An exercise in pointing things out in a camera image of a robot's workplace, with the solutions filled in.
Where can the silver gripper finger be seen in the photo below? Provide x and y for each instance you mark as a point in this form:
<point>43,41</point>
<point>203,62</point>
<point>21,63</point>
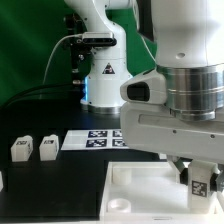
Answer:
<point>181,171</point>
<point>219,179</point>

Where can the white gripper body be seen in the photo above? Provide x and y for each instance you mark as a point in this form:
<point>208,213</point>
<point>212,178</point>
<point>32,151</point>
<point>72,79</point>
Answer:
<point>152,128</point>

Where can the white square table top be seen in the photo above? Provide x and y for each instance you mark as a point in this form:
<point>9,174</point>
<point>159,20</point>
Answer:
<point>147,193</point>

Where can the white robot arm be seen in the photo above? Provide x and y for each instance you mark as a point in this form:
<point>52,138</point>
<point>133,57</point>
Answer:
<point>176,108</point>

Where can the white sheet with tags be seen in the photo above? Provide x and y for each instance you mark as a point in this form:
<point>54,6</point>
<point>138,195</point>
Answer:
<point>94,140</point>

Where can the white block left edge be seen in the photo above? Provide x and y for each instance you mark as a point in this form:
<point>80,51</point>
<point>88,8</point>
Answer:
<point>1,181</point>

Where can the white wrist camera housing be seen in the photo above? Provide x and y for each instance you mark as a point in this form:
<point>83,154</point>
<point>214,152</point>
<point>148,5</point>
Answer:
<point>147,87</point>

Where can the black camera on stand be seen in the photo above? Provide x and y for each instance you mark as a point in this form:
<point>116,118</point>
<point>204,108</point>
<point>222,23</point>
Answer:
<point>81,42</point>

